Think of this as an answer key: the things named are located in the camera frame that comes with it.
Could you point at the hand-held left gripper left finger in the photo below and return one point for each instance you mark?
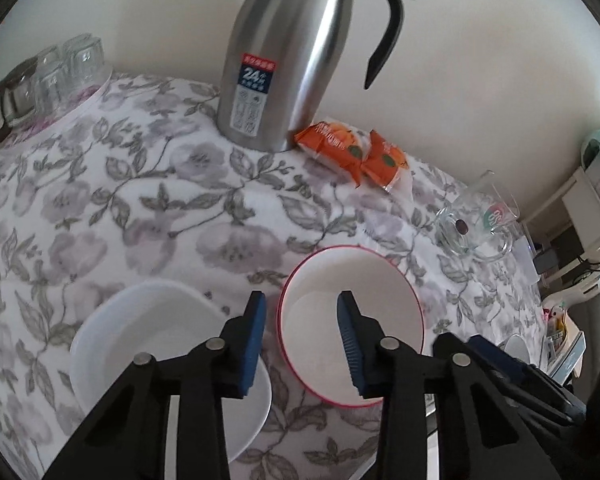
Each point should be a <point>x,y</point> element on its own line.
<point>247,350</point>

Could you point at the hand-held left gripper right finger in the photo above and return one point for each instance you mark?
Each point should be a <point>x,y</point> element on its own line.
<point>357,350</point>

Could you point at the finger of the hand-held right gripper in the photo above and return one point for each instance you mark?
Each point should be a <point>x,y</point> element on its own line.
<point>500,357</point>

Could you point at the small white bowl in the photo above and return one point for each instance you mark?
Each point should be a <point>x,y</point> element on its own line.
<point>515,346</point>

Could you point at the strawberry print bowl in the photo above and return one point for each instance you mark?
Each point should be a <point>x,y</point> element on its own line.
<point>310,305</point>

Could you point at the white square bowl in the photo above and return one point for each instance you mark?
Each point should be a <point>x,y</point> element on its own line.
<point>145,340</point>

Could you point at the black charger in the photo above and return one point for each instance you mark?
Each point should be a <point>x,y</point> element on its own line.
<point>546,262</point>

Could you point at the small brown round object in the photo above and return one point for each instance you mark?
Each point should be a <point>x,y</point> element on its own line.
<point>460,226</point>

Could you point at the tall printed drinking glass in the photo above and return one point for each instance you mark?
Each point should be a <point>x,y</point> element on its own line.
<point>495,200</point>

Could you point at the white shelf unit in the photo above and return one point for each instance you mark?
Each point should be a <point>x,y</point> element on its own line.
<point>585,220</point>

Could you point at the grey floral tablecloth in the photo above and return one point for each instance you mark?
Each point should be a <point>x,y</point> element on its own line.
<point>155,200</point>

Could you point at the orange snack packet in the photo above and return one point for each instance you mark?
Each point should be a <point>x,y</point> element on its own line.
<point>387,160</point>
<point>330,147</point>

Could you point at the stainless steel thermos jug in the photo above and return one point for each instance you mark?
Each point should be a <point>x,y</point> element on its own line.
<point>280,60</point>

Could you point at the white round tray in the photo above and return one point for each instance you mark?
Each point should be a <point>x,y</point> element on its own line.
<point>80,102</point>

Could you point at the clear upturned glass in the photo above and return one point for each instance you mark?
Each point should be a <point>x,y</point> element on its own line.
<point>54,90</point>
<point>85,60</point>
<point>47,60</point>

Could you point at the glass coffee pot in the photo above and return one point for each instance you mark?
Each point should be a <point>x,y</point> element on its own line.
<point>12,100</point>

